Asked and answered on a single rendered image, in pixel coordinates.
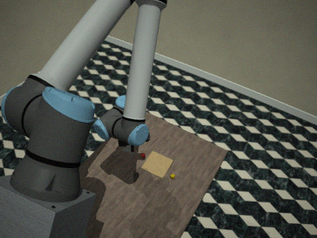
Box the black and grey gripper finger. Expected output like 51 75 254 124
123 145 134 155

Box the tan flat mat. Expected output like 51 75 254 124
141 151 173 179

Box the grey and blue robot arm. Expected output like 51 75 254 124
1 0 167 202

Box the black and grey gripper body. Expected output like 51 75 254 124
118 140 129 147

